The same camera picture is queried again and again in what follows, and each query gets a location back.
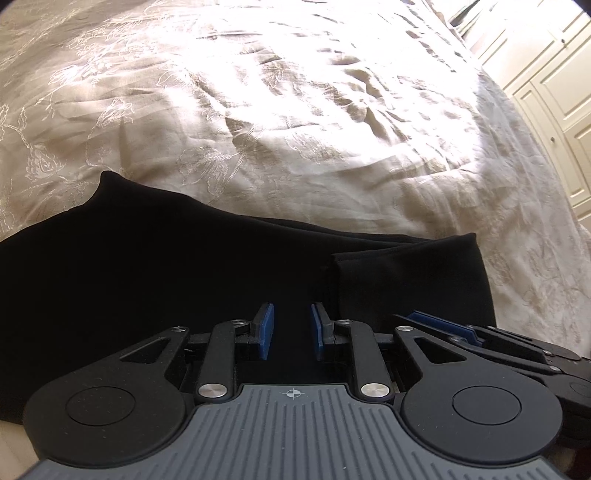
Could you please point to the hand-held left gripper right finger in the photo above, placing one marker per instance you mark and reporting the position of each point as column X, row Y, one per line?
column 317, row 332

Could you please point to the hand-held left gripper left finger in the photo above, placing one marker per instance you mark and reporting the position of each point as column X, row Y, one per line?
column 265, row 332

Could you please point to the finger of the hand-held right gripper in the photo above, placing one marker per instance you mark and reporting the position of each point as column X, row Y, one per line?
column 443, row 325

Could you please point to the black pants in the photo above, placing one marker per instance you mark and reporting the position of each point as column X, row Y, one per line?
column 138, row 277

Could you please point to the cream embroidered bedspread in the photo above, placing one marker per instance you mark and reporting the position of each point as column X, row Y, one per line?
column 277, row 115

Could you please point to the white panelled wardrobe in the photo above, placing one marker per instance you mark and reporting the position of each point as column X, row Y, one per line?
column 554, row 69

